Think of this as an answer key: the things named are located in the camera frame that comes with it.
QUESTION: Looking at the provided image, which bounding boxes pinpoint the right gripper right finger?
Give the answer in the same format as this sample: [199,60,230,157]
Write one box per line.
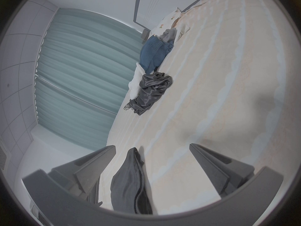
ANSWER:
[190,143,255,195]

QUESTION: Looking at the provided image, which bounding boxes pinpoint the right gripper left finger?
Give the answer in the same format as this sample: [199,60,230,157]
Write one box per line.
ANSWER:
[48,145,116,203]

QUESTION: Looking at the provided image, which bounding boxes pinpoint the black trousers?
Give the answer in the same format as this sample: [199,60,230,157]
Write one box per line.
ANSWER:
[111,147,153,215]

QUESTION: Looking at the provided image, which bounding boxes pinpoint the bed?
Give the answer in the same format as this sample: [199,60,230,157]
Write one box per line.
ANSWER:
[96,0,298,215]

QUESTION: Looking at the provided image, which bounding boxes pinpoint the pile of clothes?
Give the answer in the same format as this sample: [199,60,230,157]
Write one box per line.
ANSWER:
[128,28,178,101]

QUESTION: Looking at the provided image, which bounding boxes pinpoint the blue-green curtain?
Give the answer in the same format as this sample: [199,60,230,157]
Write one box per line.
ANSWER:
[34,77,123,153]
[35,8,151,113]

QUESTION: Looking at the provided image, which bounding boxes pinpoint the white vent grille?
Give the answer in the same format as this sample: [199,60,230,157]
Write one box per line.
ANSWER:
[0,139,8,171]

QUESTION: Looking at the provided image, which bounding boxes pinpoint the black shiny garment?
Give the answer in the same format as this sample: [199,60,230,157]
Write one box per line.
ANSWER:
[123,72,173,116]

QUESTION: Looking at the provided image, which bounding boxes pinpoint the grey bedside table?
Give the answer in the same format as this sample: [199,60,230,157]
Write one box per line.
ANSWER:
[141,30,151,44]

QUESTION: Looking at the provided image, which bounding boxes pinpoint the white printed pillow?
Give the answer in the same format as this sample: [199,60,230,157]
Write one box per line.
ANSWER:
[150,7,191,36]

